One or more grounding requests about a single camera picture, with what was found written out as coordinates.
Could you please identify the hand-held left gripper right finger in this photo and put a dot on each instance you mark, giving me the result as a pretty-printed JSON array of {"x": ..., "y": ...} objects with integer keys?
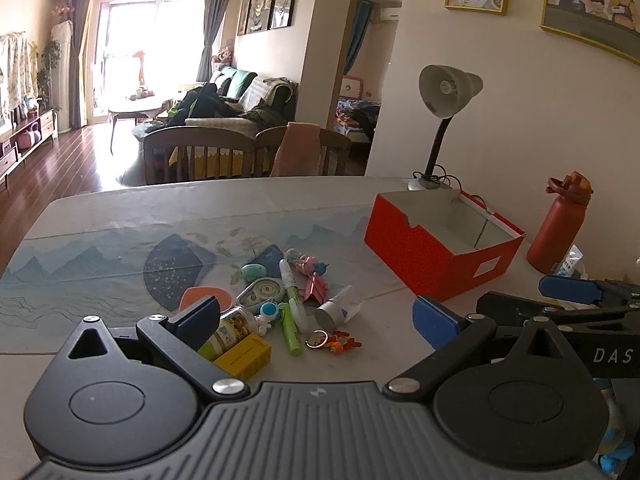
[{"x": 436, "y": 325}]

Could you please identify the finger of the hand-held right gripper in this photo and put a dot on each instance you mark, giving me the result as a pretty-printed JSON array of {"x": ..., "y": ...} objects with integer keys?
[
  {"x": 567, "y": 287},
  {"x": 505, "y": 307}
]

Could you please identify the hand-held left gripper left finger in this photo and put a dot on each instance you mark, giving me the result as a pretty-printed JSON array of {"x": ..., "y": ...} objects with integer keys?
[{"x": 196, "y": 319}]

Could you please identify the orange plastic cup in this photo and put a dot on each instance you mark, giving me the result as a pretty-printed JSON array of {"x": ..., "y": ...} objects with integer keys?
[{"x": 200, "y": 295}]

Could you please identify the jar with yellow label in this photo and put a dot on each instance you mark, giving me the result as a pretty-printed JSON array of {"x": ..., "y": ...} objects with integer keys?
[{"x": 232, "y": 331}]

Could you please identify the small yellow box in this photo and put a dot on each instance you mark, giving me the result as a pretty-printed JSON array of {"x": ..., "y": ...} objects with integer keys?
[{"x": 245, "y": 355}]

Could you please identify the red cardboard box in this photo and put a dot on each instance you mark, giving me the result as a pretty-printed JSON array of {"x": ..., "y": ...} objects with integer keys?
[{"x": 425, "y": 255}]

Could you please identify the teal egg-shaped stone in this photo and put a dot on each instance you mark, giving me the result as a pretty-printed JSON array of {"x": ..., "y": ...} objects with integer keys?
[{"x": 254, "y": 271}]

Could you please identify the green marker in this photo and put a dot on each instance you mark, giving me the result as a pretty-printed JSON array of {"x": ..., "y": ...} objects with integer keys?
[{"x": 291, "y": 337}]

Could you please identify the small white bottle grey cap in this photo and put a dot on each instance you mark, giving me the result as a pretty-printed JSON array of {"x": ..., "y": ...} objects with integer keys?
[{"x": 337, "y": 310}]

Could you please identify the person's right hand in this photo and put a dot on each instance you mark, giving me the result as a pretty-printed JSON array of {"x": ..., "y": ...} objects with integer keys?
[{"x": 614, "y": 442}]

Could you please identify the small white packet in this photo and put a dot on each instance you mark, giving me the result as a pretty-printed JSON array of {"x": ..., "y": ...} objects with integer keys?
[{"x": 572, "y": 261}]

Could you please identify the red-brown water bottle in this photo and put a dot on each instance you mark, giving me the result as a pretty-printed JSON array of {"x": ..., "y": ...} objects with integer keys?
[{"x": 555, "y": 230}]

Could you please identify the white green correction tape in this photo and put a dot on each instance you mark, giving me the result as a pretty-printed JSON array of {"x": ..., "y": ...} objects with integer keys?
[{"x": 265, "y": 292}]

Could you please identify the blue printed table mat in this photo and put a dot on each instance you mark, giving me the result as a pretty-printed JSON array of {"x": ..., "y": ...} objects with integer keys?
[{"x": 100, "y": 270}]

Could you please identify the clear plastic ball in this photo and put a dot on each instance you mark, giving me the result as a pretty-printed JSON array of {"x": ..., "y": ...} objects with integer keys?
[{"x": 292, "y": 255}]

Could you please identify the pink pig toy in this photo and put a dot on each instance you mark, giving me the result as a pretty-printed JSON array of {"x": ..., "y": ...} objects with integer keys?
[{"x": 307, "y": 263}]

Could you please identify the blue bird toy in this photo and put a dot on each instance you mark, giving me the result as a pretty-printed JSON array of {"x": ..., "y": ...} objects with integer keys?
[{"x": 323, "y": 266}]

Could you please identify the wooden dining chair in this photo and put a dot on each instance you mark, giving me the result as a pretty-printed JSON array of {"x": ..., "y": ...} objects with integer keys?
[
  {"x": 200, "y": 137},
  {"x": 340, "y": 147}
]

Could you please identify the sofa with blankets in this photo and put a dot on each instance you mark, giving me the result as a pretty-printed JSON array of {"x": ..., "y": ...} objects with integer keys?
[{"x": 220, "y": 122}]

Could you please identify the pink cloth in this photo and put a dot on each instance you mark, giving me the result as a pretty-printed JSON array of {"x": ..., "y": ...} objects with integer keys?
[{"x": 297, "y": 147}]

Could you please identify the oval coffee table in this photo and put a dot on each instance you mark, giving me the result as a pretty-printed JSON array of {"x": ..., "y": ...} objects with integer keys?
[{"x": 135, "y": 105}]

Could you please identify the bed with colourful bedding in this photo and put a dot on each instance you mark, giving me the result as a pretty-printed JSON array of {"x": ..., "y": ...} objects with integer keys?
[{"x": 355, "y": 117}]

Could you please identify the grey desk lamp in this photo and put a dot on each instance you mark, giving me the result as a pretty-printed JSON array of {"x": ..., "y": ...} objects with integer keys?
[{"x": 447, "y": 87}]

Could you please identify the wooden television cabinet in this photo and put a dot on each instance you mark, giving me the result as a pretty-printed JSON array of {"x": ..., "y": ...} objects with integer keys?
[{"x": 30, "y": 135}]

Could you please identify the stuffed toy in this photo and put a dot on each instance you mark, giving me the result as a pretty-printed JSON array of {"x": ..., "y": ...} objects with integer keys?
[{"x": 223, "y": 55}]

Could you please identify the white floor air conditioner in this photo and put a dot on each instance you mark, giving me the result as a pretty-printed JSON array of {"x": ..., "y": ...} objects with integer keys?
[{"x": 61, "y": 75}]

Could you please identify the grey curtain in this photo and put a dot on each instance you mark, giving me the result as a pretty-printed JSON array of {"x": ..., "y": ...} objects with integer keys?
[
  {"x": 80, "y": 55},
  {"x": 212, "y": 25}
]

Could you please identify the gold framed family picture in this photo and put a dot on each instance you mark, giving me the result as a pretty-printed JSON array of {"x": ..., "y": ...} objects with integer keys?
[{"x": 590, "y": 0}]

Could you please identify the green potted plant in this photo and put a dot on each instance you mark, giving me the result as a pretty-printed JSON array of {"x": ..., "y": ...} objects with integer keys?
[{"x": 49, "y": 67}]

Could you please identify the teal bedroom curtain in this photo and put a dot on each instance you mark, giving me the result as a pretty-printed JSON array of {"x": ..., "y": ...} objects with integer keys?
[{"x": 357, "y": 35}]

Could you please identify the floral hanging blanket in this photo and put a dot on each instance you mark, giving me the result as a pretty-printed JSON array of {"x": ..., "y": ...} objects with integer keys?
[{"x": 17, "y": 75}]

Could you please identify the white wall air conditioner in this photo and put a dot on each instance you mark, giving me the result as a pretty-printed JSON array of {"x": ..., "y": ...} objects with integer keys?
[{"x": 386, "y": 15}]

